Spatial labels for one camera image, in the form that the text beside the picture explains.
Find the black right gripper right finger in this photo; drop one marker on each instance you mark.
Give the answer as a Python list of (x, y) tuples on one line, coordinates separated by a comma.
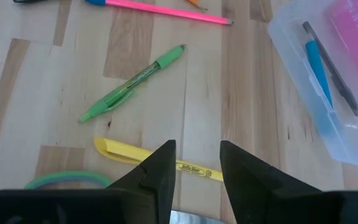
[(250, 189)]

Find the blue pen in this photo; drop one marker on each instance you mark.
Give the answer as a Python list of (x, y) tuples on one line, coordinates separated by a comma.
[(317, 68)]

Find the pink pencil blue eraser cap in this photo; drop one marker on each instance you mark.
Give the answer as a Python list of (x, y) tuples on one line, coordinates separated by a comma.
[(166, 9)]

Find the grey pencil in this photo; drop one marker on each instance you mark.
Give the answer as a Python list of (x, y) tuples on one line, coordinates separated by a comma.
[(334, 74)]

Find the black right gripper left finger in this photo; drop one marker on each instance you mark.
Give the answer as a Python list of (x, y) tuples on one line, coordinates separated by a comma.
[(160, 177)]

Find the clear pencil box pink lid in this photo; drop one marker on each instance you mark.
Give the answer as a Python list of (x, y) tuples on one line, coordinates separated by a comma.
[(291, 62)]

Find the green pen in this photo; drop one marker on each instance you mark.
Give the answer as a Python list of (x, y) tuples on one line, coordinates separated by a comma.
[(126, 87)]

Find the black marker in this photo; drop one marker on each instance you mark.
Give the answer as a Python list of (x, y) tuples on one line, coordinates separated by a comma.
[(30, 1)]

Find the orange pencil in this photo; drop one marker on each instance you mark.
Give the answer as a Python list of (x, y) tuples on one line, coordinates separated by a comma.
[(194, 2)]

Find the yellow highlighter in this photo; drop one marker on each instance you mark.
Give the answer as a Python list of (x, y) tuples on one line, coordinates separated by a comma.
[(123, 152)]

